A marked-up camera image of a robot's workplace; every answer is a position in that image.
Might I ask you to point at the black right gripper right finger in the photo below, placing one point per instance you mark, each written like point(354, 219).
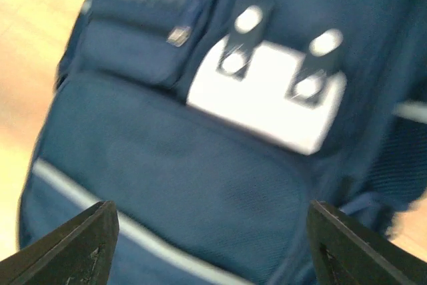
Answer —
point(346, 252)

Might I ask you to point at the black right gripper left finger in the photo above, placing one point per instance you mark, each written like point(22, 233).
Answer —
point(78, 252)

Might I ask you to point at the navy blue student backpack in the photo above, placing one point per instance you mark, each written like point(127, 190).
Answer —
point(212, 124)

